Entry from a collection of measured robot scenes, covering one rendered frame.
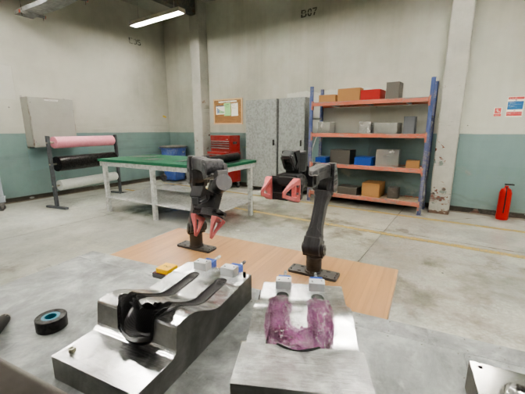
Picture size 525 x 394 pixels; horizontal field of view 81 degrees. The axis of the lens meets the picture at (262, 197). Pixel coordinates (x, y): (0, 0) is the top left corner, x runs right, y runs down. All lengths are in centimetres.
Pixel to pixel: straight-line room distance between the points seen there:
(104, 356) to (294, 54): 662
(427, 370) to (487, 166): 533
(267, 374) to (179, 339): 23
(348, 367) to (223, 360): 33
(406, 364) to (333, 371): 29
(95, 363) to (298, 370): 45
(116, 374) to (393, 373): 63
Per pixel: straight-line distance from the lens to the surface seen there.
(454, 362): 99
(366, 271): 137
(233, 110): 773
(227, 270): 105
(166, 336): 81
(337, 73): 657
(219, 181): 103
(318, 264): 126
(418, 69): 621
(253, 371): 68
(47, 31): 804
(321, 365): 70
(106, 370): 83
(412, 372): 92
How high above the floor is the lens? 136
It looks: 12 degrees down
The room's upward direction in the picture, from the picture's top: straight up
